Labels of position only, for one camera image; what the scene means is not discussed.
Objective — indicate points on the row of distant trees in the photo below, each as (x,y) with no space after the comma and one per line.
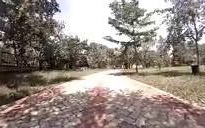
(123,56)

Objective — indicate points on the red grey brick path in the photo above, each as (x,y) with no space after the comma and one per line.
(103,100)

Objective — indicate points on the tall thin tree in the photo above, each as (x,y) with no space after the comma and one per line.
(133,26)

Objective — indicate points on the grass verge with bushes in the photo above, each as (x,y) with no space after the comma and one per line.
(30,81)

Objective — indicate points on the wood of dense trees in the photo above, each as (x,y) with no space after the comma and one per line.
(26,36)

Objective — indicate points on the grass ground with dry leaves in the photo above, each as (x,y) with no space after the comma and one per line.
(183,83)

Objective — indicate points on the tree with dark trunk base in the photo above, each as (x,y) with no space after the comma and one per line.
(194,40)

